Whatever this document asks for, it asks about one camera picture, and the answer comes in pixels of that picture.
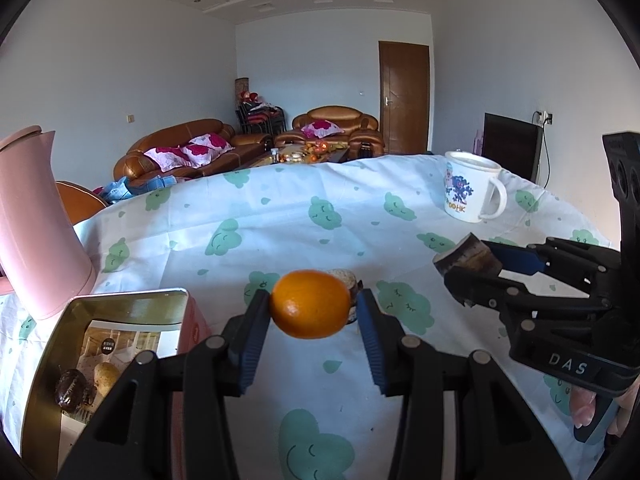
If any stack of dark chairs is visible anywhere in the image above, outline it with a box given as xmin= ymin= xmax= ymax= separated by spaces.
xmin=236 ymin=102 xmax=287 ymax=136

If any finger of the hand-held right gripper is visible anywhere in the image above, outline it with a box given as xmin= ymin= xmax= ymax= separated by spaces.
xmin=444 ymin=264 xmax=622 ymax=333
xmin=481 ymin=236 xmax=622 ymax=283

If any dark brown round fruit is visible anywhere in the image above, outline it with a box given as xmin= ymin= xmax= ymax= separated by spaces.
xmin=54 ymin=369 xmax=97 ymax=409

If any person's right hand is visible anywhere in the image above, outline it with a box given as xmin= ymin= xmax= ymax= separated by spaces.
xmin=570 ymin=384 xmax=632 ymax=437

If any blue cloth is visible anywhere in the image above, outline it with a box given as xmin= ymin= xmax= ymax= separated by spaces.
xmin=92 ymin=175 xmax=177 ymax=206

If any pink electric kettle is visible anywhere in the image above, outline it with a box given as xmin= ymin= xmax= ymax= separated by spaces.
xmin=0 ymin=126 xmax=99 ymax=322

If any orange leather chair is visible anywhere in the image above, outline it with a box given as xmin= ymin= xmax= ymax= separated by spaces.
xmin=55 ymin=181 xmax=109 ymax=226

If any orange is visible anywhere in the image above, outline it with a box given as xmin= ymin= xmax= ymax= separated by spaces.
xmin=270 ymin=270 xmax=353 ymax=340

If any cluttered coffee table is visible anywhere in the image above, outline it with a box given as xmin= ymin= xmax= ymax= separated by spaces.
xmin=235 ymin=142 xmax=352 ymax=167

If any pink floral cushion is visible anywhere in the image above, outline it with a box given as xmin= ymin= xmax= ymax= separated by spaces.
xmin=300 ymin=120 xmax=346 ymax=140
xmin=180 ymin=133 xmax=235 ymax=159
xmin=145 ymin=146 xmax=194 ymax=169

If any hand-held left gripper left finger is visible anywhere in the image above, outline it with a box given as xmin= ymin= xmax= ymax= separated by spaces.
xmin=55 ymin=287 xmax=273 ymax=480

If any brown wooden door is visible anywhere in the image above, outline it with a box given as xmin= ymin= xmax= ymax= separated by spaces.
xmin=378 ymin=41 xmax=431 ymax=156

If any photo printed paper leaflet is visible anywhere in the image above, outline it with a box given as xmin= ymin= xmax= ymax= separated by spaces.
xmin=59 ymin=317 xmax=167 ymax=442

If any black television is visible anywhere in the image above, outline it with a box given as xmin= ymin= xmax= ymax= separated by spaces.
xmin=481 ymin=112 xmax=544 ymax=184

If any brown leather armchair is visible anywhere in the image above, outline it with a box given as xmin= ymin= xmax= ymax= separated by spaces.
xmin=274 ymin=106 xmax=386 ymax=159

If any white green cloud tablecloth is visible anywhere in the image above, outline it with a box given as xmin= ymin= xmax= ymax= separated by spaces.
xmin=0 ymin=152 xmax=624 ymax=480

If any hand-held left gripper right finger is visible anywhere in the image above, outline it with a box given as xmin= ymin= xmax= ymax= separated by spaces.
xmin=356 ymin=287 xmax=573 ymax=480

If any metal tin box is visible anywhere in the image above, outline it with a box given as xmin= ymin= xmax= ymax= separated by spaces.
xmin=20 ymin=288 xmax=214 ymax=467

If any brown leather sofa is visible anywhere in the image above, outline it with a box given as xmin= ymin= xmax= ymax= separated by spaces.
xmin=113 ymin=119 xmax=274 ymax=184

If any white printed mug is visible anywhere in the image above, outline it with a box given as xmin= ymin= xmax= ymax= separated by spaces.
xmin=443 ymin=151 xmax=508 ymax=224

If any yellow potato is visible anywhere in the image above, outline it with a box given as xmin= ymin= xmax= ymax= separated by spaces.
xmin=94 ymin=362 xmax=123 ymax=397

